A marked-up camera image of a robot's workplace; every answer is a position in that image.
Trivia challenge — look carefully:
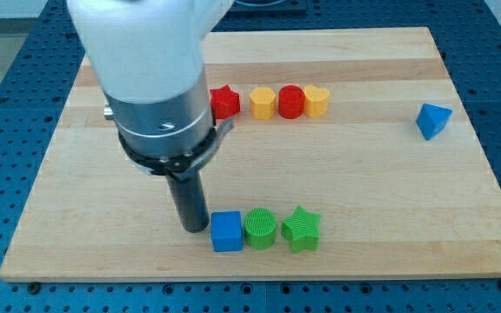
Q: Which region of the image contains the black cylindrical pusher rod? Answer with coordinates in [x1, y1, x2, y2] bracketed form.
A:
[167, 172, 210, 233]

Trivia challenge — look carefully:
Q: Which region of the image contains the black clamp ring mount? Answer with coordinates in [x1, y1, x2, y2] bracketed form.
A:
[118, 117, 235, 181]

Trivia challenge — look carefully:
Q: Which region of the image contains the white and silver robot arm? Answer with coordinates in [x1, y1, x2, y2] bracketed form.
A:
[66, 0, 234, 232]

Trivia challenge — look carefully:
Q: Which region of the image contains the red star block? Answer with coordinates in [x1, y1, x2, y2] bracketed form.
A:
[210, 85, 241, 119]

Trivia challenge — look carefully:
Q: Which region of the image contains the green star block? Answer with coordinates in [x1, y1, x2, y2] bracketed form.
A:
[281, 206, 321, 253]

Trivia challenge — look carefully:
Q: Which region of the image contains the blue cube block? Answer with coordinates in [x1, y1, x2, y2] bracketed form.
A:
[210, 211, 243, 252]

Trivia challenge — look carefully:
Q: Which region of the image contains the green cylinder block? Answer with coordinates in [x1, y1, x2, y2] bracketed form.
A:
[244, 208, 277, 250]

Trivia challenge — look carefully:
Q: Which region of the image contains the yellow hexagon block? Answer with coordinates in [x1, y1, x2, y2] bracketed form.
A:
[250, 87, 276, 120]

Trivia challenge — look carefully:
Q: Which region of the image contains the red cylinder block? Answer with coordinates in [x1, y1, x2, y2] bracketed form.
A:
[278, 85, 304, 119]

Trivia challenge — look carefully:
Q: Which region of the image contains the yellow heart block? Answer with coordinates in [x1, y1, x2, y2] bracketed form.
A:
[304, 85, 331, 118]

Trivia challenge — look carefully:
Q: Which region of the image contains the light wooden board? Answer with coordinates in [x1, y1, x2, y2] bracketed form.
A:
[0, 27, 501, 283]

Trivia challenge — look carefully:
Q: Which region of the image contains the blue triangle block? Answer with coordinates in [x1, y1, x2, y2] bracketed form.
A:
[416, 103, 452, 141]

